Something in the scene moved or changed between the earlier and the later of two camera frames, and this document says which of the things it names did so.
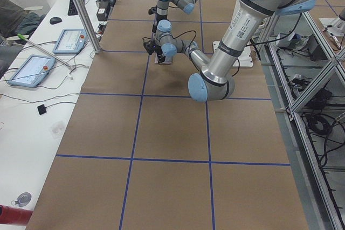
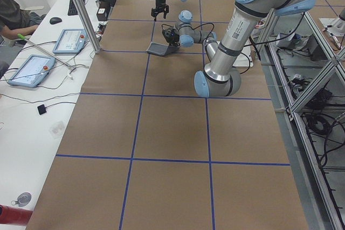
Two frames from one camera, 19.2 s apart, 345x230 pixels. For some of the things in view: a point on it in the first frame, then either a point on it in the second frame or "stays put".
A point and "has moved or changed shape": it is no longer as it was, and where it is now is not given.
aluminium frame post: x=94 y=40 stays put
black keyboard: x=72 y=11 stays put
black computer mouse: x=55 y=20 stays put
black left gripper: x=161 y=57 → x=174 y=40
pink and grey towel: x=156 y=61 has moved or changed shape
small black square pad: x=41 y=109 stays put
